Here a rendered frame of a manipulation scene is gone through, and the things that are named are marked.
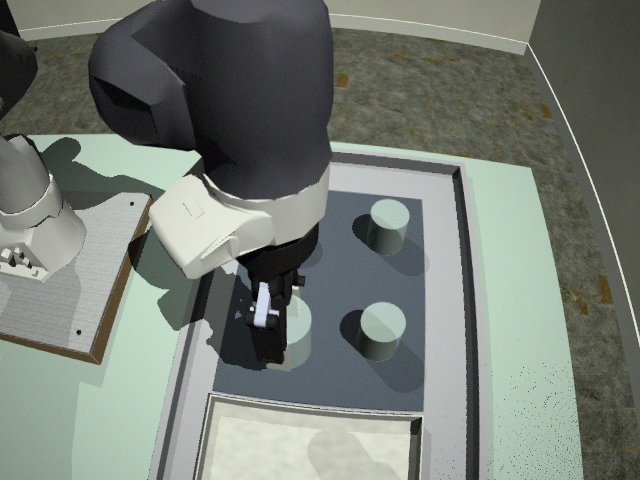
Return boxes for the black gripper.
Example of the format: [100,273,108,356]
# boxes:
[236,222,319,372]

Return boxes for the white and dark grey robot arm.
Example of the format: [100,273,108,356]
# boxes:
[0,0,334,284]

